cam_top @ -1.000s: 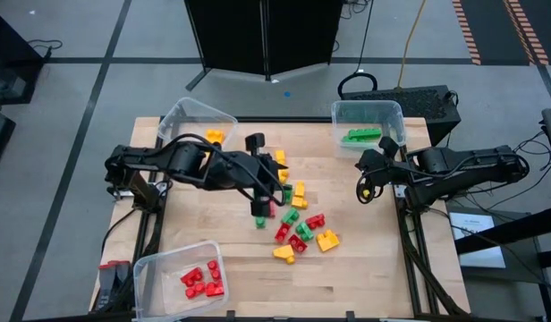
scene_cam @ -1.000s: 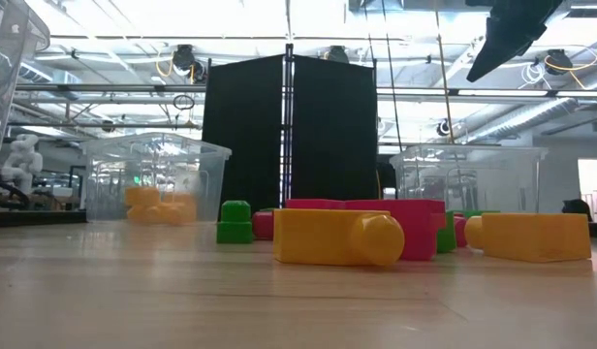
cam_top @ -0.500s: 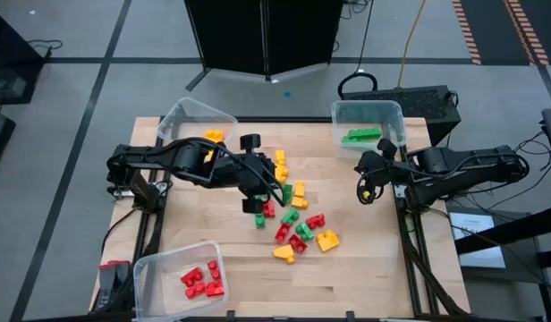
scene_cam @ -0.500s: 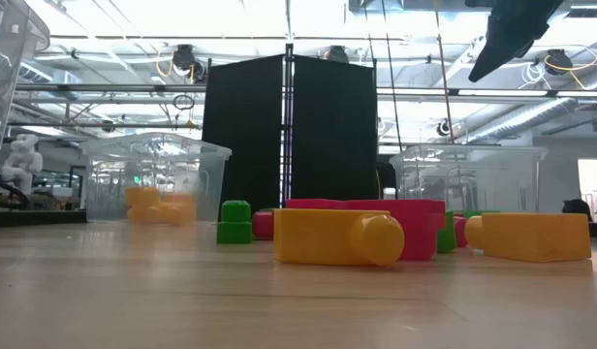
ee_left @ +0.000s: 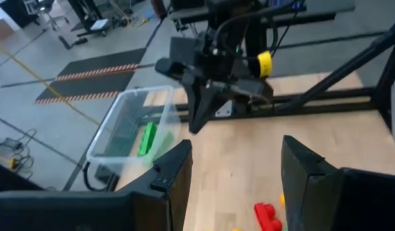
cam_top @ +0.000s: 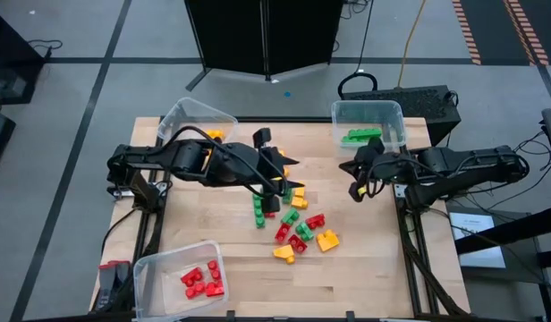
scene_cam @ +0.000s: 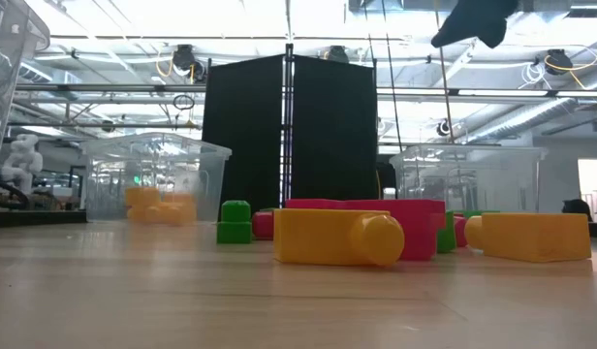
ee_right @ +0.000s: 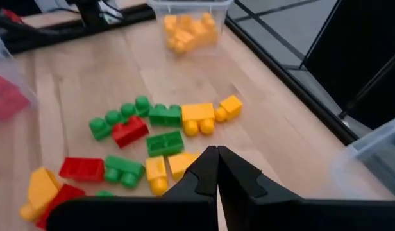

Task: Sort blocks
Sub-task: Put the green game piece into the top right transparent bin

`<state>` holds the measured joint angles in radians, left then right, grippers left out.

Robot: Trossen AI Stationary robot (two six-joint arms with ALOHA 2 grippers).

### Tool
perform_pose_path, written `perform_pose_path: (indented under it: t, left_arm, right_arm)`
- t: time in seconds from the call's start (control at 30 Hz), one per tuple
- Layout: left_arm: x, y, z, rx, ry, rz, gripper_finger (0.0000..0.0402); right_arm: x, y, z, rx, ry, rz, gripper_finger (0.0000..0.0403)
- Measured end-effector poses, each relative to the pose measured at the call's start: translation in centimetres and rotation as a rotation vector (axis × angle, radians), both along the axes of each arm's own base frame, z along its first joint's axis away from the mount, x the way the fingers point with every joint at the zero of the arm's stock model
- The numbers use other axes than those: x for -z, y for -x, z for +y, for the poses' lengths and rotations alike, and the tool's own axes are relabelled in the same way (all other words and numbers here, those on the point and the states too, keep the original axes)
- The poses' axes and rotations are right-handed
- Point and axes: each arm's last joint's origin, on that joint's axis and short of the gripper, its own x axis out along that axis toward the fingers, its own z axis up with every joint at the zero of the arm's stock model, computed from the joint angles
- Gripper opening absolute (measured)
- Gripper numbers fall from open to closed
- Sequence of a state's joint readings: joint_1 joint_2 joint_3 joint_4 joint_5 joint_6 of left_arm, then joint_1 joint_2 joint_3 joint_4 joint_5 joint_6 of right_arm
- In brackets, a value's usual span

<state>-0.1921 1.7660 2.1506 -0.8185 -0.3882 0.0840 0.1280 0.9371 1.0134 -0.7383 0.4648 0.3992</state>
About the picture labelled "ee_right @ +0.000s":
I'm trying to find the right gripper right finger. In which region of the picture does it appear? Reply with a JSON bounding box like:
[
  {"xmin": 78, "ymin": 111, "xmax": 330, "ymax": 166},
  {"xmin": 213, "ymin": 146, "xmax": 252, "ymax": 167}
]
[{"xmin": 217, "ymin": 145, "xmax": 395, "ymax": 231}]

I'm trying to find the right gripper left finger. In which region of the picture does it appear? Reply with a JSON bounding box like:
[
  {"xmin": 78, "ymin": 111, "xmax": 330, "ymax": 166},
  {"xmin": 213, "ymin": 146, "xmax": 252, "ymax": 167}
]
[{"xmin": 46, "ymin": 146, "xmax": 219, "ymax": 231}]

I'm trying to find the yellow toy block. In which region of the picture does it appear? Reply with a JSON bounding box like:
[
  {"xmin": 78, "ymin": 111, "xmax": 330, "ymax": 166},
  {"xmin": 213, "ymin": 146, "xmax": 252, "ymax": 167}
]
[
  {"xmin": 165, "ymin": 30, "xmax": 198, "ymax": 56},
  {"xmin": 167, "ymin": 151, "xmax": 202, "ymax": 181},
  {"xmin": 19, "ymin": 167, "xmax": 62, "ymax": 223},
  {"xmin": 145, "ymin": 155, "xmax": 169, "ymax": 197},
  {"xmin": 184, "ymin": 12, "xmax": 219, "ymax": 46}
]

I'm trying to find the green toy block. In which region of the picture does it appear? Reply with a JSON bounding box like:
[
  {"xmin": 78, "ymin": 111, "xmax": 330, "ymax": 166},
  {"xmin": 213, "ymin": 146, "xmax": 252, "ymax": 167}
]
[
  {"xmin": 148, "ymin": 103, "xmax": 183, "ymax": 128},
  {"xmin": 146, "ymin": 130, "xmax": 185, "ymax": 158},
  {"xmin": 94, "ymin": 189, "xmax": 115, "ymax": 198},
  {"xmin": 103, "ymin": 155, "xmax": 146, "ymax": 189}
]

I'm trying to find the long green four-stud block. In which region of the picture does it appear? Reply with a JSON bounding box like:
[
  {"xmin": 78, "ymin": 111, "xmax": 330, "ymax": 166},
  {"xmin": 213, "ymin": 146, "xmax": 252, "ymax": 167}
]
[{"xmin": 88, "ymin": 95, "xmax": 152, "ymax": 141}]

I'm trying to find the red toy block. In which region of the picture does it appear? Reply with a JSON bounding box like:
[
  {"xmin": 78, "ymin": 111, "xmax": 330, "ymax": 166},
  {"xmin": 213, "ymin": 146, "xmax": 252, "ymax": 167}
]
[
  {"xmin": 58, "ymin": 157, "xmax": 106, "ymax": 184},
  {"xmin": 35, "ymin": 183, "xmax": 87, "ymax": 230},
  {"xmin": 0, "ymin": 72, "xmax": 31, "ymax": 123},
  {"xmin": 112, "ymin": 115, "xmax": 150, "ymax": 149}
]

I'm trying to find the small yellow one-stud block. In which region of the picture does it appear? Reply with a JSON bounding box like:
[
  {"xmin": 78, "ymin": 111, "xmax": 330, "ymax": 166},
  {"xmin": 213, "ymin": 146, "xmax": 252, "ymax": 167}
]
[
  {"xmin": 163, "ymin": 14, "xmax": 185, "ymax": 33},
  {"xmin": 214, "ymin": 94, "xmax": 244, "ymax": 123}
]

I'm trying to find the yellow two-stud block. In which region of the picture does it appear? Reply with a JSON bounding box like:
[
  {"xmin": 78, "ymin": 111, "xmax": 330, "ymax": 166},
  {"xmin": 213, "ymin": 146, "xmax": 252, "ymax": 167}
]
[{"xmin": 181, "ymin": 102, "xmax": 216, "ymax": 137}]

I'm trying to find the clear plastic bin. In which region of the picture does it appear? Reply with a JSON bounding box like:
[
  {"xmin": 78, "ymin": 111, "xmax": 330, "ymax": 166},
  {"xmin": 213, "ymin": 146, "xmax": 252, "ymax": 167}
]
[
  {"xmin": 330, "ymin": 115, "xmax": 395, "ymax": 201},
  {"xmin": 147, "ymin": 0, "xmax": 234, "ymax": 58},
  {"xmin": 0, "ymin": 24, "xmax": 38, "ymax": 129}
]

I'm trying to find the black folding screen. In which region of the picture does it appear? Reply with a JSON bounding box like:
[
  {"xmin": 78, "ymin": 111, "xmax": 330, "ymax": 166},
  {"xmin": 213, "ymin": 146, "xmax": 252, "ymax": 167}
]
[{"xmin": 301, "ymin": 0, "xmax": 395, "ymax": 131}]

